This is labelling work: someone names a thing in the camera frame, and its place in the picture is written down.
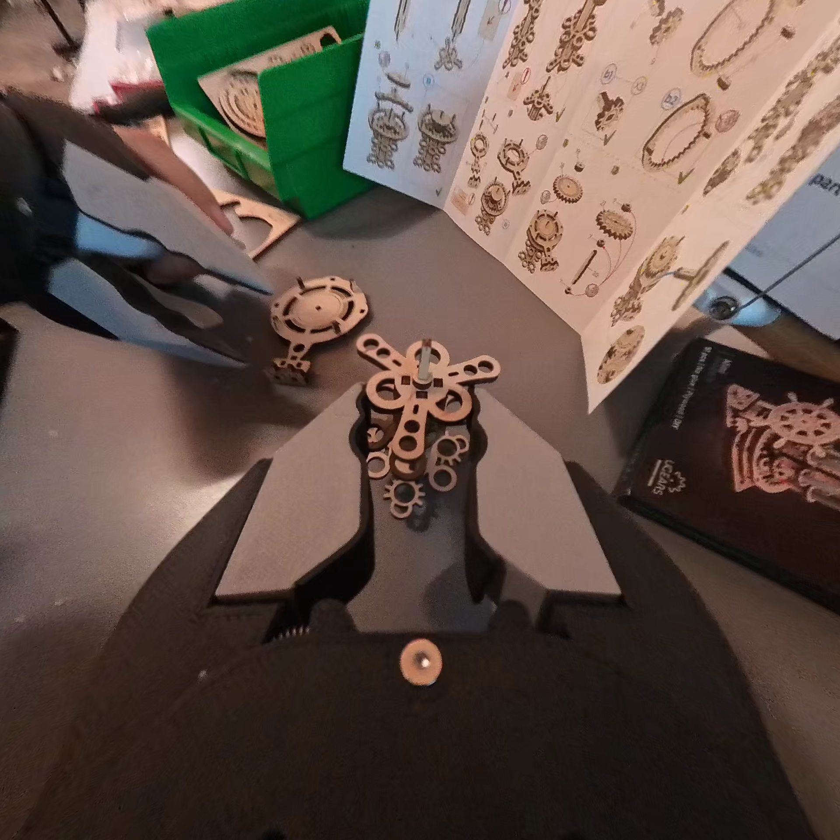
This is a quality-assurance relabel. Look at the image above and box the green plastic bin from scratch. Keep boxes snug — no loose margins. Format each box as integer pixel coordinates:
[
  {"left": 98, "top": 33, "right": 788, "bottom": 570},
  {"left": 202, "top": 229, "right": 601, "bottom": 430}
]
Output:
[{"left": 146, "top": 0, "right": 375, "bottom": 221}]

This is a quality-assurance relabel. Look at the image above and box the round wooden disc assembly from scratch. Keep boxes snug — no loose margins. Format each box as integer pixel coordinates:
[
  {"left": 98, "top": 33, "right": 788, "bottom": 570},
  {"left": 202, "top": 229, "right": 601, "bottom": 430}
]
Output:
[{"left": 264, "top": 276, "right": 370, "bottom": 387}]

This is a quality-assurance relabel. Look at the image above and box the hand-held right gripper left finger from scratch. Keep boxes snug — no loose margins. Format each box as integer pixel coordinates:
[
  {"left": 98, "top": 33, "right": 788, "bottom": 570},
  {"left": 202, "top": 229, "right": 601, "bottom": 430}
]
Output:
[{"left": 211, "top": 382, "right": 378, "bottom": 601}]

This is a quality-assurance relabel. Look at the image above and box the person's left hand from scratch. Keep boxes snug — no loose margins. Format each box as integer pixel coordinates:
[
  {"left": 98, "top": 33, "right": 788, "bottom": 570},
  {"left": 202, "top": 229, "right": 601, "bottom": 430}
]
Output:
[{"left": 112, "top": 121, "right": 236, "bottom": 236}]

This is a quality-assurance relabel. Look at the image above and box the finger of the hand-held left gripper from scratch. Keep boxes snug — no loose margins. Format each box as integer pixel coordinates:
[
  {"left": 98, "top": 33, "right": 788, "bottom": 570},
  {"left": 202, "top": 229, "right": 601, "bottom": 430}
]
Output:
[
  {"left": 64, "top": 144, "right": 274, "bottom": 294},
  {"left": 52, "top": 261, "right": 252, "bottom": 365}
]

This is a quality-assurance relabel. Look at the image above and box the white printed notice board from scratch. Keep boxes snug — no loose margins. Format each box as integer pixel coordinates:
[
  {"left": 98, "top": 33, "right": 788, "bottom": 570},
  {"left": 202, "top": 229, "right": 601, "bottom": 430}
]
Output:
[{"left": 725, "top": 147, "right": 840, "bottom": 342}]

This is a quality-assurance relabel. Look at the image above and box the wooden flower-shaped model assembly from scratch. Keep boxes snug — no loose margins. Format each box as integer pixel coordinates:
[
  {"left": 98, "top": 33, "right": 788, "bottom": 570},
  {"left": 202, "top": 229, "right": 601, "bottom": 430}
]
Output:
[{"left": 356, "top": 333, "right": 502, "bottom": 519}]

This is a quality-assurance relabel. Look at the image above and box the small white round device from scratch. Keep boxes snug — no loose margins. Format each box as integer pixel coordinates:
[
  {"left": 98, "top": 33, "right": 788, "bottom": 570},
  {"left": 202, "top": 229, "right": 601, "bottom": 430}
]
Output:
[{"left": 694, "top": 272, "right": 788, "bottom": 327}]

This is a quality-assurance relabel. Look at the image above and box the wooden sheet with cut-outs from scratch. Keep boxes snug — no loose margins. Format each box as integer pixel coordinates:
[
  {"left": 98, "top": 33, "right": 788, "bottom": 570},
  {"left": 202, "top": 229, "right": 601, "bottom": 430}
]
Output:
[{"left": 210, "top": 189, "right": 301, "bottom": 260}]

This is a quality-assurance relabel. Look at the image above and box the black model kit box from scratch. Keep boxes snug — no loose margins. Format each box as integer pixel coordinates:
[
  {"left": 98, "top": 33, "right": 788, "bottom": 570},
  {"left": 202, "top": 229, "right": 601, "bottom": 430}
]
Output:
[{"left": 612, "top": 338, "right": 840, "bottom": 614}]

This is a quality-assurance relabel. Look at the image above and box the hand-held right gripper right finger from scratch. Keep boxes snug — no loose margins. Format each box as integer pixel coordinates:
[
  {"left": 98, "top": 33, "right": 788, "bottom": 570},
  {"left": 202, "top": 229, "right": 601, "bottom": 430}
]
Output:
[{"left": 462, "top": 386, "right": 624, "bottom": 598}]

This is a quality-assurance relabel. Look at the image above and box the wooden parts sheet with gears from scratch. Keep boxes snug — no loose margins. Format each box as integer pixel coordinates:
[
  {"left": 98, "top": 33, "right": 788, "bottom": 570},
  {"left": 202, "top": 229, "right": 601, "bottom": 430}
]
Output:
[{"left": 197, "top": 26, "right": 343, "bottom": 140}]

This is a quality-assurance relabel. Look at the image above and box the folded assembly instruction leaflet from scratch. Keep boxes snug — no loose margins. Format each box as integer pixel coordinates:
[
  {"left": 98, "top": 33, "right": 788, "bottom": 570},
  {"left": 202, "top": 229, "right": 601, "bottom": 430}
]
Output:
[{"left": 343, "top": 0, "right": 840, "bottom": 414}]

